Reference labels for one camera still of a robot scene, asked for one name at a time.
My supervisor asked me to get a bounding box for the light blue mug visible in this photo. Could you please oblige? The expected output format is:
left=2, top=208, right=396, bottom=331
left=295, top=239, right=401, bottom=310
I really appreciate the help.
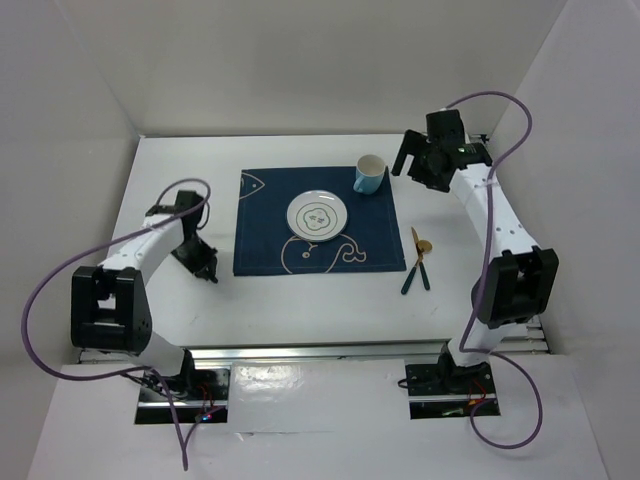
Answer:
left=353, top=154, right=386, bottom=195

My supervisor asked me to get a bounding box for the blue whale placemat cloth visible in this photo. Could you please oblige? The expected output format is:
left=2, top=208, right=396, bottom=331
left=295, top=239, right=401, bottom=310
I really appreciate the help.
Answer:
left=233, top=166, right=406, bottom=277

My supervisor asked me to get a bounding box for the white plate blue rim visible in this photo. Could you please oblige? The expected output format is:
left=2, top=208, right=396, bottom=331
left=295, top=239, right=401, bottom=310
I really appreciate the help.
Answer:
left=286, top=190, right=349, bottom=243

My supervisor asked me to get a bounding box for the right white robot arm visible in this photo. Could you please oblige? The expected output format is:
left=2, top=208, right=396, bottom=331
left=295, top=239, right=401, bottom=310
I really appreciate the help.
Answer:
left=391, top=109, right=559, bottom=392

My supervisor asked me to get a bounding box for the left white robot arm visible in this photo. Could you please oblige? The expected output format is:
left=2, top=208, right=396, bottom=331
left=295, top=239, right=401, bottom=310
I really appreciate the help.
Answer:
left=71, top=190, right=218, bottom=399

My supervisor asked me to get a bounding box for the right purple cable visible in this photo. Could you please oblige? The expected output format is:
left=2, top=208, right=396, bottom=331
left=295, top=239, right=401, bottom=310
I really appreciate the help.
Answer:
left=439, top=91, right=545, bottom=449

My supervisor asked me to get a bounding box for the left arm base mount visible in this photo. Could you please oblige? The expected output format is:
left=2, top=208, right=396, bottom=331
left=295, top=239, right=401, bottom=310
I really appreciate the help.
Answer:
left=126, top=367, right=231, bottom=425

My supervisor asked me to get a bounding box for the aluminium table frame rail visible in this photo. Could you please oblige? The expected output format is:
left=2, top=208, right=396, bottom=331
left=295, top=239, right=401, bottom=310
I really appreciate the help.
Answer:
left=77, top=132, right=551, bottom=364

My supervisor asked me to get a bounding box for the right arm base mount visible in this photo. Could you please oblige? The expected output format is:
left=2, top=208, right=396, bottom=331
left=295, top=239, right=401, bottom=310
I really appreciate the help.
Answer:
left=397, top=360, right=501, bottom=420

